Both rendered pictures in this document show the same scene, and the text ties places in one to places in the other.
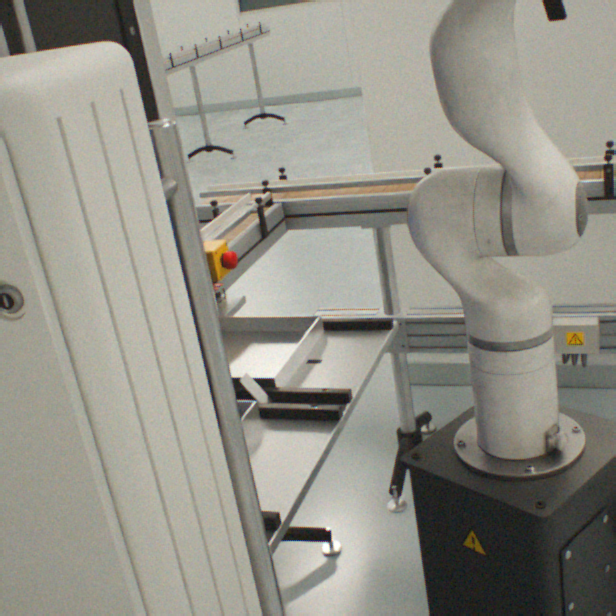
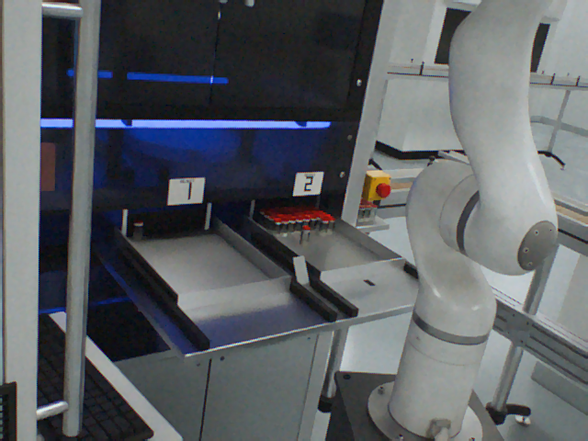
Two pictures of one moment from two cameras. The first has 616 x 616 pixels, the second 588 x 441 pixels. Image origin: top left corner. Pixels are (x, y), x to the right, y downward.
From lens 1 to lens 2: 0.52 m
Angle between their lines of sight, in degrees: 26
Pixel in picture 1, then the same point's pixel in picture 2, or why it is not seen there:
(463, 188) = (452, 179)
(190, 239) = (81, 58)
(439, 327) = (556, 344)
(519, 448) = (405, 417)
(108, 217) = not seen: outside the picture
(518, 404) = (418, 381)
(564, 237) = (502, 259)
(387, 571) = not seen: outside the picture
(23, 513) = not seen: outside the picture
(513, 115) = (494, 128)
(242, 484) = (72, 259)
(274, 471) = (250, 322)
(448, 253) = (419, 226)
